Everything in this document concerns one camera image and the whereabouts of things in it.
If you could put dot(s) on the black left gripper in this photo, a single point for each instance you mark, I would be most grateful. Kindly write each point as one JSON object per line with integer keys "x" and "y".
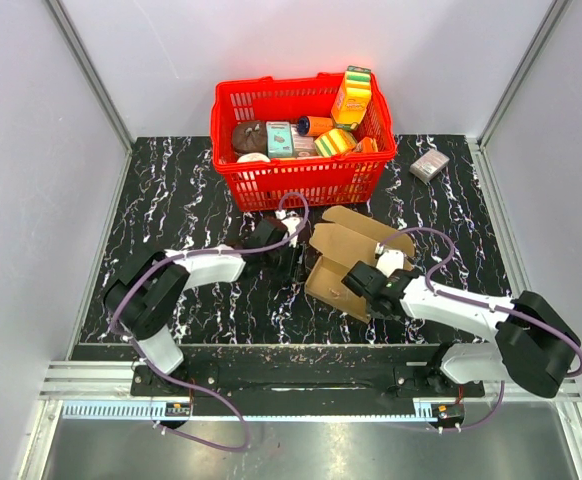
{"x": 293, "y": 272}

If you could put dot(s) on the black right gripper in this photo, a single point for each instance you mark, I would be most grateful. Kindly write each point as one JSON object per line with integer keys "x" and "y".
{"x": 372, "y": 314}

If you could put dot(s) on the small clear plastic packet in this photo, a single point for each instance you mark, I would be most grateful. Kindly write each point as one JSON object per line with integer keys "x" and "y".
{"x": 334, "y": 293}

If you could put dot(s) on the brown cardboard box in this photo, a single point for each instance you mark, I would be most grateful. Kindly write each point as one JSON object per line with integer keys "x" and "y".
{"x": 342, "y": 238}

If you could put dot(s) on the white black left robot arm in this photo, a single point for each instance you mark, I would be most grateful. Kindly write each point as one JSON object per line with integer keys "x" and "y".
{"x": 142, "y": 297}

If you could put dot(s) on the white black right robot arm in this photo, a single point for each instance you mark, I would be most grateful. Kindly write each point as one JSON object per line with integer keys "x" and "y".
{"x": 526, "y": 340}

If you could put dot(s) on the pink small food box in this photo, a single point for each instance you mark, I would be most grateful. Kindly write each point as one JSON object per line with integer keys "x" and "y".
{"x": 303, "y": 146}

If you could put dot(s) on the teal small carton box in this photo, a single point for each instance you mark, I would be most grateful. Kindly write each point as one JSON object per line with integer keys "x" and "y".
{"x": 279, "y": 139}

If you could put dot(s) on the tall orange sponge box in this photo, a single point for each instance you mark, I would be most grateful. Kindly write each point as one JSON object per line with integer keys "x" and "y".
{"x": 352, "y": 99}

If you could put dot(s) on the red plastic shopping basket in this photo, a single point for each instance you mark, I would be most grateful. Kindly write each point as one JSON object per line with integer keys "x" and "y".
{"x": 341, "y": 179}

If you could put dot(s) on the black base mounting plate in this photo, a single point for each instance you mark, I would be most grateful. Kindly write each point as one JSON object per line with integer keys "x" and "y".
{"x": 405, "y": 371}

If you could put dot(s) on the white round lid container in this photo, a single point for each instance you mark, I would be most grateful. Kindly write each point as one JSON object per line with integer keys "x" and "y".
{"x": 253, "y": 157}

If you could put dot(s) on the brown round chocolate cake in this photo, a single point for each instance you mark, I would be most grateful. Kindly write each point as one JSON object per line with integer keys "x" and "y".
{"x": 250, "y": 137}

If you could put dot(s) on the white wrapped tissue pack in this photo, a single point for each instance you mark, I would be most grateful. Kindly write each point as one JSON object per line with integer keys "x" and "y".
{"x": 429, "y": 165}

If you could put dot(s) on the yellow green sponge pack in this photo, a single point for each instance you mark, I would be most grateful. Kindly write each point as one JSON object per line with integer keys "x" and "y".
{"x": 335, "y": 142}

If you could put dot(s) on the orange cylindrical can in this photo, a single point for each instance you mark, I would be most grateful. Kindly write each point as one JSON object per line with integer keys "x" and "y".
{"x": 314, "y": 126}

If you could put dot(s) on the orange snack packet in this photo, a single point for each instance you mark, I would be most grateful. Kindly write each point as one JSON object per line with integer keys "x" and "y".
{"x": 366, "y": 145}

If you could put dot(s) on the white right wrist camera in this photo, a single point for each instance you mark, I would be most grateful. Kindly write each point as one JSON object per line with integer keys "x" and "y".
{"x": 388, "y": 260}

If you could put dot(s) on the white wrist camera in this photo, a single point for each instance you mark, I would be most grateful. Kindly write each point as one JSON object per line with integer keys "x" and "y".
{"x": 293, "y": 224}
{"x": 388, "y": 260}

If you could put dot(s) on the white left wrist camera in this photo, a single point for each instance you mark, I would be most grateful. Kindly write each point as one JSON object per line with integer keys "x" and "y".
{"x": 293, "y": 224}

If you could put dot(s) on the aluminium frame rail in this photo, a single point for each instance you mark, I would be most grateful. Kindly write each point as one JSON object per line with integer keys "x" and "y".
{"x": 120, "y": 391}

